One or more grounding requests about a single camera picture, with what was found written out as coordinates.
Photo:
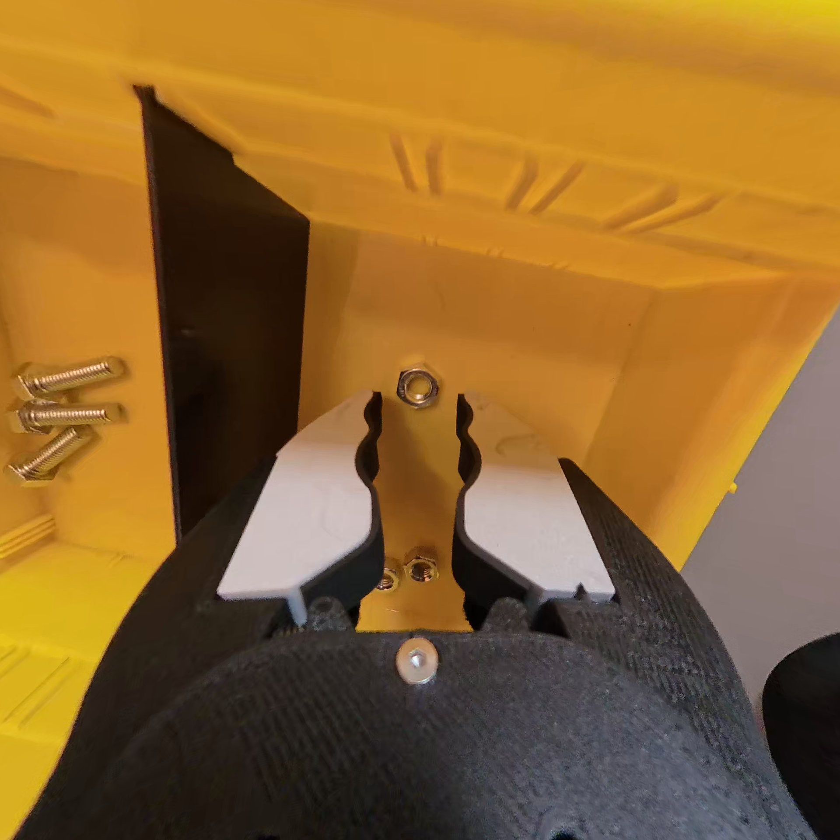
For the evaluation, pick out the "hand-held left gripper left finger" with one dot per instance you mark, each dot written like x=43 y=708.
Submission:
x=308 y=512

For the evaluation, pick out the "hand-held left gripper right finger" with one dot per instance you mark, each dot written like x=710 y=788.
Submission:
x=525 y=518

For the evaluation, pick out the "steel hex nut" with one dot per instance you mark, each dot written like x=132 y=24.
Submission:
x=382 y=579
x=408 y=565
x=400 y=387

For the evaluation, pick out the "yellow plastic bin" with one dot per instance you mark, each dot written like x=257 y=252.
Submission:
x=525 y=295

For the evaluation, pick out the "grey bin divider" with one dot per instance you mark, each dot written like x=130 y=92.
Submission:
x=229 y=328

